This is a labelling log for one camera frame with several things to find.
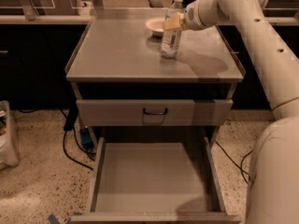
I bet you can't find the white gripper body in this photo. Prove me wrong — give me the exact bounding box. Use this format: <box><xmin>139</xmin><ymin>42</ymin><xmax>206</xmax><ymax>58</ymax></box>
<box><xmin>185</xmin><ymin>0</ymin><xmax>206</xmax><ymax>31</ymax></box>

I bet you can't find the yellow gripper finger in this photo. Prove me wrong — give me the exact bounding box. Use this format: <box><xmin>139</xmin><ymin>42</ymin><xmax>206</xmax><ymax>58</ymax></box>
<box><xmin>164</xmin><ymin>12</ymin><xmax>184</xmax><ymax>31</ymax></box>

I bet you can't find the clear plastic water bottle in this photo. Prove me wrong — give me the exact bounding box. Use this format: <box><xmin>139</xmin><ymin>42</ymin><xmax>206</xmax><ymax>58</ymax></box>
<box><xmin>161</xmin><ymin>0</ymin><xmax>184</xmax><ymax>59</ymax></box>

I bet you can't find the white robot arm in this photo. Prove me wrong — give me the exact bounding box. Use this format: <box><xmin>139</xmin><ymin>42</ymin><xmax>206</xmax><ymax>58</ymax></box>
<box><xmin>164</xmin><ymin>0</ymin><xmax>299</xmax><ymax>224</ymax></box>

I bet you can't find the grey drawer cabinet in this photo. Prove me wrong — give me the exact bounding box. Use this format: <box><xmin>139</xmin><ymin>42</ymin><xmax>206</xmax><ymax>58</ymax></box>
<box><xmin>66</xmin><ymin>8</ymin><xmax>245</xmax><ymax>142</ymax></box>

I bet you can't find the closed grey top drawer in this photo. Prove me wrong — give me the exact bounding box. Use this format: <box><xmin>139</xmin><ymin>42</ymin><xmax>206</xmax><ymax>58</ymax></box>
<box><xmin>77</xmin><ymin>100</ymin><xmax>233</xmax><ymax>126</ymax></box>

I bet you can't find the open grey middle drawer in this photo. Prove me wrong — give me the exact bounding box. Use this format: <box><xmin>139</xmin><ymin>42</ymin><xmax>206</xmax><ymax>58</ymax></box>
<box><xmin>71</xmin><ymin>139</ymin><xmax>241</xmax><ymax>224</ymax></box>

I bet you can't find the white paper bowl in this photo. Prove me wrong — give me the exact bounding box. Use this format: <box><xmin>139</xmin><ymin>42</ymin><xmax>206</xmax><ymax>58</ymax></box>
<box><xmin>146</xmin><ymin>17</ymin><xmax>164</xmax><ymax>37</ymax></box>

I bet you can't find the blue power adapter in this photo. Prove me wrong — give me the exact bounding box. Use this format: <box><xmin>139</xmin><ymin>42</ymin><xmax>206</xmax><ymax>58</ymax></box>
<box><xmin>79</xmin><ymin>128</ymin><xmax>93</xmax><ymax>147</ymax></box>

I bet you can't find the blue tape piece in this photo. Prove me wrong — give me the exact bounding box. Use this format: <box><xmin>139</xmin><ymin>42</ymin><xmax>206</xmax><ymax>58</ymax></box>
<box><xmin>47</xmin><ymin>212</ymin><xmax>82</xmax><ymax>224</ymax></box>

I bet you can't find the black drawer handle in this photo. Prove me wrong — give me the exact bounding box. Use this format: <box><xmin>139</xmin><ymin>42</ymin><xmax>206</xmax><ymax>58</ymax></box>
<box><xmin>142</xmin><ymin>108</ymin><xmax>168</xmax><ymax>116</ymax></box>

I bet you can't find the black floor cable right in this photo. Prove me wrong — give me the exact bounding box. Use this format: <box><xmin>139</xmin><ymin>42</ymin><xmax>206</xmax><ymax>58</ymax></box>
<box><xmin>214</xmin><ymin>139</ymin><xmax>254</xmax><ymax>185</ymax></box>

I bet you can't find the black floor cable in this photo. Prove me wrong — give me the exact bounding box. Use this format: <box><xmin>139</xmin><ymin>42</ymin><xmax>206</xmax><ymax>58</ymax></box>
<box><xmin>59</xmin><ymin>108</ymin><xmax>96</xmax><ymax>172</ymax></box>
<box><xmin>214</xmin><ymin>139</ymin><xmax>254</xmax><ymax>185</ymax></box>

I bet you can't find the black floor cable left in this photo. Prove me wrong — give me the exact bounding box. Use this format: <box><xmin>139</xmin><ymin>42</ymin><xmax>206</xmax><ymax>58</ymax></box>
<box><xmin>59</xmin><ymin>108</ymin><xmax>96</xmax><ymax>172</ymax></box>

